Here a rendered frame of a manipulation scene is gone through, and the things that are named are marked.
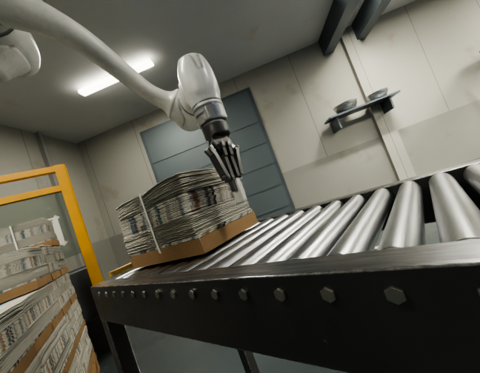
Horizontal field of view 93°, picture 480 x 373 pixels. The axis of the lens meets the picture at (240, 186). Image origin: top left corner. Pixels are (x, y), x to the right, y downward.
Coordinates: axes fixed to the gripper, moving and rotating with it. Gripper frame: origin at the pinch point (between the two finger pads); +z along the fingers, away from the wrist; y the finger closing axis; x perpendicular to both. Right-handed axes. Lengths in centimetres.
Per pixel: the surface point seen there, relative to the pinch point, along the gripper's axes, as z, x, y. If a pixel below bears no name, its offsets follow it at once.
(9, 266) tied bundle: -6, -124, 39
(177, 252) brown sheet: 10.6, -17.8, 13.6
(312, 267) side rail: 13.2, 27.5, 24.5
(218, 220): 6.2, -8.7, 3.1
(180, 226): 3.9, -12.7, 13.3
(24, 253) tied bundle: -10, -122, 33
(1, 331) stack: 16, -73, 48
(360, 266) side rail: 13.2, 33.3, 25.1
